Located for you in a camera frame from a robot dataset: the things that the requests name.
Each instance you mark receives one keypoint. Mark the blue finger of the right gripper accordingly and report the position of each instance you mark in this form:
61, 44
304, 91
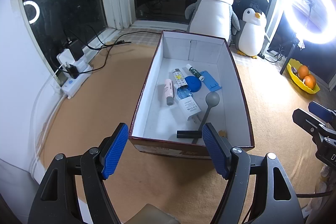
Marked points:
322, 112

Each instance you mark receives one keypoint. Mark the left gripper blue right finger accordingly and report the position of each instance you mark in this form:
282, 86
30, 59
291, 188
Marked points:
218, 148

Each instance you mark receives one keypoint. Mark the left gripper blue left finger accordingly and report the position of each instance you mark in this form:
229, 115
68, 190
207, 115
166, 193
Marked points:
112, 149

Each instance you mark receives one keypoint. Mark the wooden clothespin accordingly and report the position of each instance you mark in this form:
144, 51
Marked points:
222, 133

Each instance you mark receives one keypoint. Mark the black lipstick tube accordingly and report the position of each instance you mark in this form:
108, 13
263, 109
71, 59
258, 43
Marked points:
184, 134

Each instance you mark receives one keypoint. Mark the grey spoon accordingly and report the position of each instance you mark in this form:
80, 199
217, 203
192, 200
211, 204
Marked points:
208, 101

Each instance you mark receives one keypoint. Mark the white usb charger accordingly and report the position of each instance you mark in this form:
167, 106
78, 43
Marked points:
189, 108

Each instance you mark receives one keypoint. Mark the blue phone stand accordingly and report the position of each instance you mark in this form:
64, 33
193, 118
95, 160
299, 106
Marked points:
210, 82

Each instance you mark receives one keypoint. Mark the green white lip balm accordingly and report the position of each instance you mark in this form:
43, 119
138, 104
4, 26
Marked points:
196, 73

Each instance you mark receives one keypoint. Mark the red cardboard box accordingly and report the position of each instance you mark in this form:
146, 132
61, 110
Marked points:
155, 124

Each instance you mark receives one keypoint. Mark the patterned white lighter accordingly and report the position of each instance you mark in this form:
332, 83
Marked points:
179, 78

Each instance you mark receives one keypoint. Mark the pink cosmetic bottle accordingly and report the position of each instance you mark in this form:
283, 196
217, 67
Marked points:
168, 92

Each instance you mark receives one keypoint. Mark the clear blue sanitizer bottle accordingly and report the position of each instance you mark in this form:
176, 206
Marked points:
183, 93

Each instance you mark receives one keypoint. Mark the orange fruit front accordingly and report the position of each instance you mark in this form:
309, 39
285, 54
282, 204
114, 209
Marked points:
309, 82

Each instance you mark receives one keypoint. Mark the orange fruit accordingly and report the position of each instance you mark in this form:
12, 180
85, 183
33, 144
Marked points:
309, 82
313, 78
303, 71

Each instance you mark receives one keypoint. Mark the orange fruit right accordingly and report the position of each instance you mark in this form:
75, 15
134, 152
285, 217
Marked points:
313, 78

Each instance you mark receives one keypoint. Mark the orange fruit back left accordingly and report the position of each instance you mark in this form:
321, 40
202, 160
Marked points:
303, 71

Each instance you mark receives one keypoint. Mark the yellow fruit bowl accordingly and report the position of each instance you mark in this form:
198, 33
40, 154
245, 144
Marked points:
293, 68

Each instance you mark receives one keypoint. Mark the white power strip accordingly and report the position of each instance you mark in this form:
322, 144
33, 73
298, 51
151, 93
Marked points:
72, 86

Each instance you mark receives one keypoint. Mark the small black plug charger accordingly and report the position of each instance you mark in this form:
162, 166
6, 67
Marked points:
72, 71

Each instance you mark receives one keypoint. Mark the white power adapter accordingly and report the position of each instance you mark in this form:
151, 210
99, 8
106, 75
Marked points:
65, 58

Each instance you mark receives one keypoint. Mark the black power adapter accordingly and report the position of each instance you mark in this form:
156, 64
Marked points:
76, 49

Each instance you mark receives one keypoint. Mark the small plush penguin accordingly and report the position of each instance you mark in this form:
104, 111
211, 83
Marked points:
249, 40

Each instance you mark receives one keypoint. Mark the large plush penguin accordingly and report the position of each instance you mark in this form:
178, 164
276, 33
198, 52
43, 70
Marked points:
213, 18

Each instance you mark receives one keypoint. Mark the white ring light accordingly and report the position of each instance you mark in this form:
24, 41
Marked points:
312, 20

